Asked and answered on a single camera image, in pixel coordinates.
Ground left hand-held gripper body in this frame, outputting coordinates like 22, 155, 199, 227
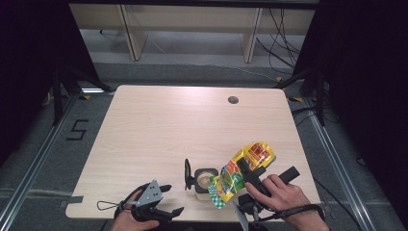
130, 178, 168, 223

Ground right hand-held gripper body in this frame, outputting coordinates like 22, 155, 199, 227
232, 166, 301, 231

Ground yellow seasoning bag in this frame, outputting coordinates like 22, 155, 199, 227
207, 141, 277, 210

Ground glass jar with black lid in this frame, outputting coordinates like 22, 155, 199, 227
183, 158, 222, 202

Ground person's right hand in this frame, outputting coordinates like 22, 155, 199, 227
244, 173, 311, 220

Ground person's left hand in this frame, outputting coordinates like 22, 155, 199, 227
110, 190, 161, 231

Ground beige seasoning granules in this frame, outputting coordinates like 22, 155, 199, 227
196, 171, 216, 191

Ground grey tape strip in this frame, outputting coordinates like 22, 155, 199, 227
65, 195, 85, 206

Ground black metal stand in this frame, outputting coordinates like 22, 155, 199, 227
274, 68, 331, 127
51, 64, 114, 127

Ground black curtain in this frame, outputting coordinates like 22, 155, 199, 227
293, 0, 408, 222
0, 0, 102, 167

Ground beige wooden desk unit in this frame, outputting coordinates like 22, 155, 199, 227
68, 3, 319, 64

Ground thin wire loop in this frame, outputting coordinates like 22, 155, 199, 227
96, 199, 123, 212

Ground black floor cable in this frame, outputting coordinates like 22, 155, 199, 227
291, 105, 341, 127

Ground black floor cables bundle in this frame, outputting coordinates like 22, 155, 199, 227
255, 8, 304, 76

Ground short aluminium floor rail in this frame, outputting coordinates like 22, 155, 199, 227
80, 87, 115, 94

